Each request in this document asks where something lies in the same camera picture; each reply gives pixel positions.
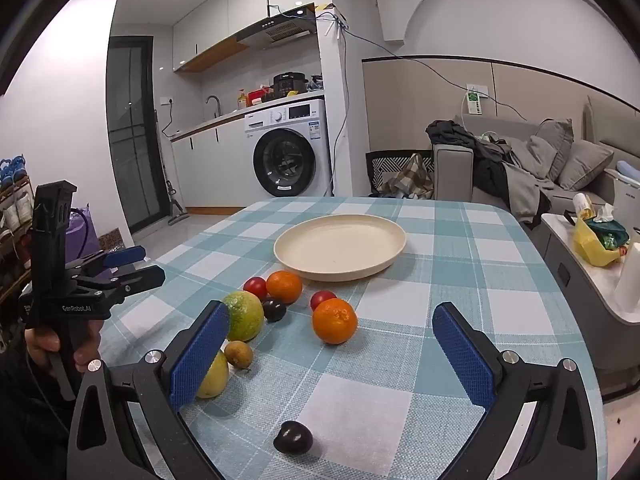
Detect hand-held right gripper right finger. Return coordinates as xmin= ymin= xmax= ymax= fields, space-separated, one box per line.
xmin=431 ymin=302 xmax=601 ymax=480

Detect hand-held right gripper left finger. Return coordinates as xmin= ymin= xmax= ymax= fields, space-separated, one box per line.
xmin=67 ymin=300 xmax=232 ymax=480

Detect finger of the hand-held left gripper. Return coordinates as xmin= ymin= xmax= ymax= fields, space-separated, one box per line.
xmin=75 ymin=265 xmax=166 ymax=307
xmin=67 ymin=245 xmax=147 ymax=281

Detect pale yellow round fruit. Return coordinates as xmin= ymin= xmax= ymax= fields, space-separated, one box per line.
xmin=196 ymin=351 xmax=230 ymax=400

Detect green yellow citrus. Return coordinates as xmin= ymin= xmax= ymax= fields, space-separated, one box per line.
xmin=221 ymin=291 xmax=265 ymax=342

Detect dark purple plum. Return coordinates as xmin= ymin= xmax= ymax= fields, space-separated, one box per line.
xmin=273 ymin=421 xmax=314 ymax=456
xmin=261 ymin=297 xmax=288 ymax=323

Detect large orange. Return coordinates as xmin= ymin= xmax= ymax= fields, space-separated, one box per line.
xmin=312 ymin=298 xmax=359 ymax=345

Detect cream round plate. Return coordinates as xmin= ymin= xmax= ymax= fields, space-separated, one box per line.
xmin=273 ymin=214 xmax=407 ymax=282

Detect person's left forearm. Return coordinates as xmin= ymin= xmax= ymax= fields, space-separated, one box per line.
xmin=0 ymin=347 xmax=76 ymax=480

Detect person's left hand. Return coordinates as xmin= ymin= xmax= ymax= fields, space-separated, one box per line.
xmin=24 ymin=316 xmax=105 ymax=378

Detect purple bag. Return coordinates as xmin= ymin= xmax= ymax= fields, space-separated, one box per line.
xmin=65 ymin=204 xmax=101 ymax=263

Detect small brown fruit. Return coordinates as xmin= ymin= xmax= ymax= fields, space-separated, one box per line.
xmin=224 ymin=340 xmax=254 ymax=371

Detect shoe rack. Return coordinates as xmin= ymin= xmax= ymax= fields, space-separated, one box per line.
xmin=0 ymin=155 xmax=38 ymax=306

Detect blue checked tablecloth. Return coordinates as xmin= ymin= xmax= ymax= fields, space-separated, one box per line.
xmin=97 ymin=196 xmax=603 ymax=480

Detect stick vacuum cleaner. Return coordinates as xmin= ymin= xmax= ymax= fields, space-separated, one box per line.
xmin=156 ymin=110 xmax=191 ymax=226

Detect small orange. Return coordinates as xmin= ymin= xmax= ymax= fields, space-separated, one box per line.
xmin=265 ymin=270 xmax=304 ymax=305

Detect dark glass door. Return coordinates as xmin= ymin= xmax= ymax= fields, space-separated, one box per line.
xmin=106 ymin=36 xmax=167 ymax=235

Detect white kitchen base cabinets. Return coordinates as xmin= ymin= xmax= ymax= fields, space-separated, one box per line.
xmin=170 ymin=119 xmax=251 ymax=216

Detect white side table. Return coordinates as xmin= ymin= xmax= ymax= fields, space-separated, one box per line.
xmin=541 ymin=212 xmax=640 ymax=401

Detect yellow plastic bag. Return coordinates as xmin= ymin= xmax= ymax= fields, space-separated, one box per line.
xmin=572 ymin=205 xmax=626 ymax=267

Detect grey garment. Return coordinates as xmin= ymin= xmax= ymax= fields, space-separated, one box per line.
xmin=500 ymin=150 xmax=551 ymax=223

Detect grey sofa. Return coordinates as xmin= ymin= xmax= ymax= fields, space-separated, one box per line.
xmin=432 ymin=119 xmax=640 ymax=223

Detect plaid cloth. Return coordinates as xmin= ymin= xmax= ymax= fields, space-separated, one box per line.
xmin=380 ymin=152 xmax=435 ymax=200

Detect black patterned chair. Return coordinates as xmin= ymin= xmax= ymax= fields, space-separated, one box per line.
xmin=366 ymin=150 xmax=435 ymax=198

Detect white washing machine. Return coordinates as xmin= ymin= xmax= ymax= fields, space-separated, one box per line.
xmin=243 ymin=99 xmax=335 ymax=198

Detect dark jacket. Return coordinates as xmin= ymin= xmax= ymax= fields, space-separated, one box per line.
xmin=426 ymin=120 xmax=511 ymax=196

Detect grey cushion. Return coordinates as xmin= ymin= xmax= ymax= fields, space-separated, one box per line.
xmin=525 ymin=119 xmax=574 ymax=181
xmin=557 ymin=139 xmax=615 ymax=192

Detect black cooker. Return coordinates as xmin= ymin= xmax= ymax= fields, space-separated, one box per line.
xmin=272 ymin=72 xmax=307 ymax=98

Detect white appliance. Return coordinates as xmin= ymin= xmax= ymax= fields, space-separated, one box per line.
xmin=602 ymin=160 xmax=640 ymax=211

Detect steel range hood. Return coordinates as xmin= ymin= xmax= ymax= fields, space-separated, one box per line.
xmin=236 ymin=16 xmax=317 ymax=51

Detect white wall cabinets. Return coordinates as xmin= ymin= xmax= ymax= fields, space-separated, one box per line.
xmin=172 ymin=0 xmax=331 ymax=73

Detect green white wall charger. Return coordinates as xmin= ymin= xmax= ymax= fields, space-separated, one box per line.
xmin=465 ymin=82 xmax=490 ymax=115

